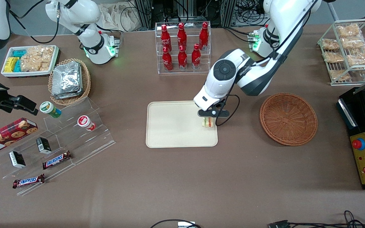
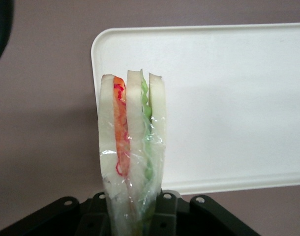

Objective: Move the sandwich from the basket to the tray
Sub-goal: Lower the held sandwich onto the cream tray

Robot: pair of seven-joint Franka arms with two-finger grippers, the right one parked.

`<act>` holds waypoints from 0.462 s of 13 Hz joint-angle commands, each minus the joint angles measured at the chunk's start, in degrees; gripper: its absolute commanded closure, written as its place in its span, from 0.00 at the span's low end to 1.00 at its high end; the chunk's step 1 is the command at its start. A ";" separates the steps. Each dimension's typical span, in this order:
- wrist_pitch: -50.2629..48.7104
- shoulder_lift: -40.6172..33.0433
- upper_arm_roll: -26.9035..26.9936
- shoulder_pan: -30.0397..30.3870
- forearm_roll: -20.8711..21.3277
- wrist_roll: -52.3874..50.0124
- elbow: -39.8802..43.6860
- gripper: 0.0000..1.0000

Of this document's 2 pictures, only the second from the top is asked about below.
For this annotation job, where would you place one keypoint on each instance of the white rectangular plastic tray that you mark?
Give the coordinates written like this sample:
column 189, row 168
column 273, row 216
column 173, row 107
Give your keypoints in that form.
column 226, row 110

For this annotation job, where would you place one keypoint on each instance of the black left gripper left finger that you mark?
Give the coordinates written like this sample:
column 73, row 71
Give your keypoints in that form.
column 66, row 218

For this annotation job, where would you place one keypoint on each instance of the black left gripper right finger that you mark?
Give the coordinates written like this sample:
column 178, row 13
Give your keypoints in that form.
column 189, row 218

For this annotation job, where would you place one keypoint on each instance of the plastic-wrapped triangle sandwich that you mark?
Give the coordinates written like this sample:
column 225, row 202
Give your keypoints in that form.
column 134, row 127

